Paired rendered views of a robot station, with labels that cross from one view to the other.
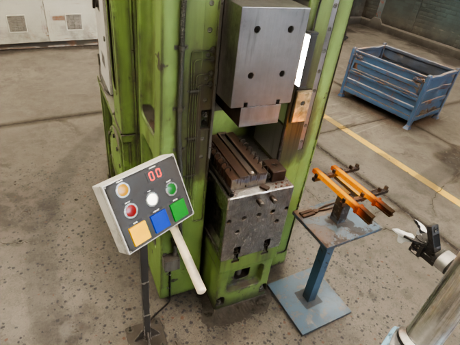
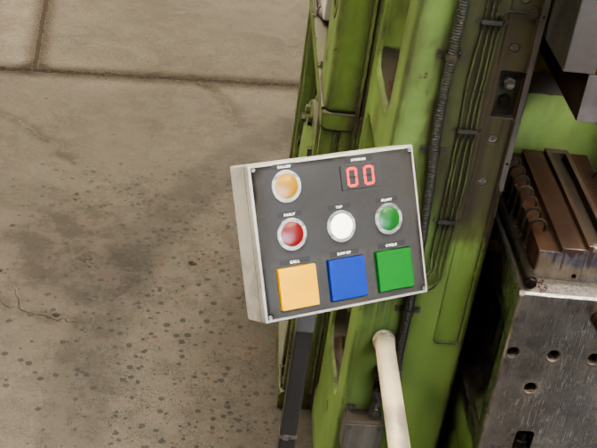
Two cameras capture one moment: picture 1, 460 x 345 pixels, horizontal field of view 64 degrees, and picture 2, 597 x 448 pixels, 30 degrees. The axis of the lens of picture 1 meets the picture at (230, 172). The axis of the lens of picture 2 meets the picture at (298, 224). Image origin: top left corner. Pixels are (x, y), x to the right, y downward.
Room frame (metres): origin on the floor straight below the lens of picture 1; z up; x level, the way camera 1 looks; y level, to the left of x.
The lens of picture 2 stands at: (-0.52, -0.31, 2.13)
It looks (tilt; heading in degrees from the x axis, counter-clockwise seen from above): 31 degrees down; 23
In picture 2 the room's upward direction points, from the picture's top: 8 degrees clockwise
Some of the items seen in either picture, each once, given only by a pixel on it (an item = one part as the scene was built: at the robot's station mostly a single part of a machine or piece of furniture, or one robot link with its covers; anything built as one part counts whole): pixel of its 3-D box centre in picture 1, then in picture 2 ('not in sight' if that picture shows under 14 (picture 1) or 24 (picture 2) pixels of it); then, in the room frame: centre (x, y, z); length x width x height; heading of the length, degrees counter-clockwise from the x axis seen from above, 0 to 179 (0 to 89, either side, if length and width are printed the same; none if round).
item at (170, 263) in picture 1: (170, 261); (361, 429); (1.41, 0.27, 0.36); 0.09 x 0.07 x 0.12; 118
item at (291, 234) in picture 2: (131, 211); (291, 234); (1.01, 0.35, 1.09); 0.05 x 0.03 x 0.04; 118
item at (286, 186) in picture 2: (122, 189); (286, 186); (1.04, 0.38, 1.16); 0.05 x 0.03 x 0.04; 118
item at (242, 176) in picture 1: (231, 158); (561, 210); (1.67, 0.00, 0.96); 0.42 x 0.20 x 0.09; 28
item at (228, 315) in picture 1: (232, 304); not in sight; (1.44, -0.12, 0.01); 0.58 x 0.39 x 0.01; 118
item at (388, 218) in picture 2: (171, 188); (388, 218); (1.17, 0.23, 1.09); 0.05 x 0.03 x 0.04; 118
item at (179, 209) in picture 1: (178, 209); (393, 268); (1.15, 0.19, 1.01); 0.07 x 0.05 x 0.07; 143
